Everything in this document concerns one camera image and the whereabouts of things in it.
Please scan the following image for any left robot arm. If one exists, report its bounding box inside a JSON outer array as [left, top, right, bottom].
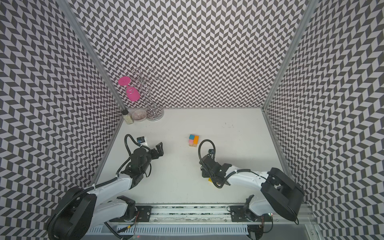
[[45, 143, 164, 240]]

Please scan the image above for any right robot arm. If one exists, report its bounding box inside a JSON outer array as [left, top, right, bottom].
[[199, 154, 305, 224]]

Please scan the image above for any glass spice jar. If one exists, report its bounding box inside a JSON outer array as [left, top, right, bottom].
[[122, 109, 134, 125]]

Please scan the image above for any striped ceramic bowl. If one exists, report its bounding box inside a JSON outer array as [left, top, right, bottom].
[[131, 109, 147, 122]]

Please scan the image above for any pink plastic wine glass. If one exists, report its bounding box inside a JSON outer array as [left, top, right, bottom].
[[118, 76, 141, 102]]

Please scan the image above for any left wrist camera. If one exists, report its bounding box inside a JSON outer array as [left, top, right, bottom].
[[137, 136, 148, 147]]

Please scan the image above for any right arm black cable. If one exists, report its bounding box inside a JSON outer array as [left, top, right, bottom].
[[197, 139, 216, 169]]

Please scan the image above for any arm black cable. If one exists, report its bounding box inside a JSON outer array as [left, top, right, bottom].
[[46, 133, 142, 240], [197, 139, 216, 169]]

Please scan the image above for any chrome wire glass stand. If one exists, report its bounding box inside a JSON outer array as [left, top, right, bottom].
[[133, 68, 164, 122]]

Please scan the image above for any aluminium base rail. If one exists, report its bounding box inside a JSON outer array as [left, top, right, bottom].
[[64, 203, 319, 240]]

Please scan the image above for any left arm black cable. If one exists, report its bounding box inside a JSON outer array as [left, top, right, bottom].
[[46, 133, 142, 240]]

